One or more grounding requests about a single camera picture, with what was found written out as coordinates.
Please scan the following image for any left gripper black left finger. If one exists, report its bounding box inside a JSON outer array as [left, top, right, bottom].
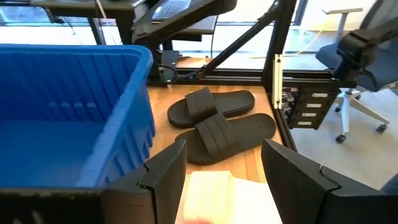
[[101, 139, 188, 224]]

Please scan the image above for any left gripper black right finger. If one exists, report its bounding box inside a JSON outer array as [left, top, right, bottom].
[[261, 138, 398, 224]]

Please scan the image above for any blue plastic bin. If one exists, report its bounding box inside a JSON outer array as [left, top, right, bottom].
[[0, 43, 156, 190]]

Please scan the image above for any black panel with white labels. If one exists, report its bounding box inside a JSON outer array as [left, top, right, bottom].
[[281, 85, 341, 130]]

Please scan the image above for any white plastic strip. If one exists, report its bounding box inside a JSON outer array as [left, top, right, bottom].
[[272, 54, 283, 110]]

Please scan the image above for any grey office chair white base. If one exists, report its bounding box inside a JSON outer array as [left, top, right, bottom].
[[315, 0, 398, 144]]

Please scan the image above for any black keyboard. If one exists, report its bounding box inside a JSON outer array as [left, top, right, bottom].
[[151, 0, 191, 22]]

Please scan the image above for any black desk with keyboard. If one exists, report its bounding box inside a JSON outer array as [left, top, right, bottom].
[[131, 0, 238, 44]]

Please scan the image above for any black aluminium frame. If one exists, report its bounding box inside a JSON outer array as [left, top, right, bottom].
[[146, 0, 358, 152]]

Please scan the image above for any yellow floor cable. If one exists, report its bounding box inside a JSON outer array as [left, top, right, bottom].
[[251, 18, 343, 60]]

